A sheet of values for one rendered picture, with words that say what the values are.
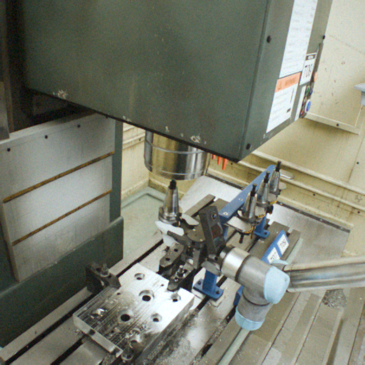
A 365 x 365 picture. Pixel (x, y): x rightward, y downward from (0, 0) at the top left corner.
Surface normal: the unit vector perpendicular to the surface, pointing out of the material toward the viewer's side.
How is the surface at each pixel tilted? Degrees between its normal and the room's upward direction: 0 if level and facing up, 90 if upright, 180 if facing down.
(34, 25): 90
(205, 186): 24
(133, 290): 0
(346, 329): 17
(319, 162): 90
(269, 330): 7
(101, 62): 90
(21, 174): 91
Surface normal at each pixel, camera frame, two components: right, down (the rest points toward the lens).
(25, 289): 0.83, 0.35
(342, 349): -0.15, -0.93
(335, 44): -0.55, 0.36
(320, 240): -0.12, -0.65
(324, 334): 0.18, -0.91
